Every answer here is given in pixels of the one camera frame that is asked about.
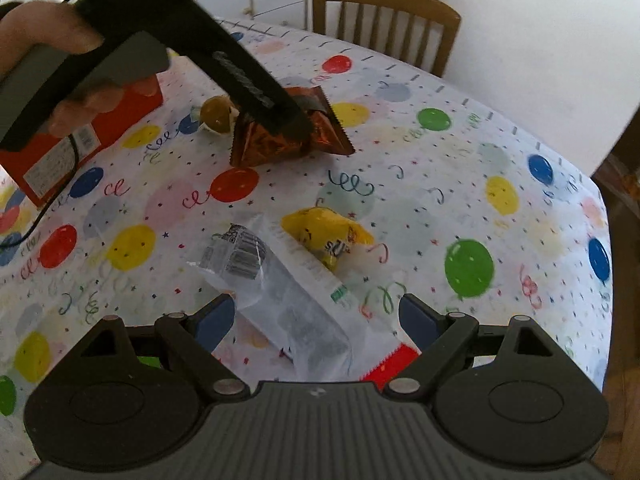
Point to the yellow snack packet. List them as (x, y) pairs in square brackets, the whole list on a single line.
[(325, 235)]

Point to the brown chocolate egg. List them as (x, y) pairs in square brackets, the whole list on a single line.
[(217, 113)]

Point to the person's left hand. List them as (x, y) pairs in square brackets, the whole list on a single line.
[(45, 27)]

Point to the orange-brown foil snack packet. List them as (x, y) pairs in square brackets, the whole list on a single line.
[(270, 145)]

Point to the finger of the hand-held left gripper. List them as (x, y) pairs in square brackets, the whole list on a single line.
[(250, 80)]

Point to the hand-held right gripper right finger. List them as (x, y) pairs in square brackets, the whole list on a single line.
[(417, 320)]

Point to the red cardboard box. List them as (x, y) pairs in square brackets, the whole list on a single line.
[(100, 130)]

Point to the silver barcode wrapper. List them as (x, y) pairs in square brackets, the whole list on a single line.
[(237, 252)]

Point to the wooden chair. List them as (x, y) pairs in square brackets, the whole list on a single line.
[(385, 25)]

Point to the clear and white snack packet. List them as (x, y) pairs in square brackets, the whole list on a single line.
[(300, 305)]

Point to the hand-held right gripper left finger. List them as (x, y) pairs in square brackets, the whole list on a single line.
[(215, 322)]

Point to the balloon printed tablecloth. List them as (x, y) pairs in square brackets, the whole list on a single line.
[(425, 185)]

